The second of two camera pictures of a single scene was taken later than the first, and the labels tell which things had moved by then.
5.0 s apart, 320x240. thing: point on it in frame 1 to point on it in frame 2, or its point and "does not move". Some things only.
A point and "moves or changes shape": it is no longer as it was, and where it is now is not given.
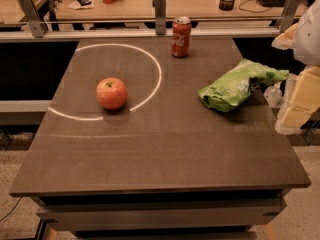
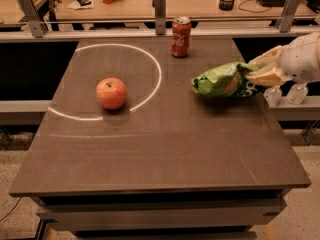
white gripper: [308, 34] to [299, 63]
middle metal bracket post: [159, 1] does not move
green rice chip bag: [227, 91] moves or changes shape
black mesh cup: [226, 2] does not move
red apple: [111, 93] does not move
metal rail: [158, 34] does not move
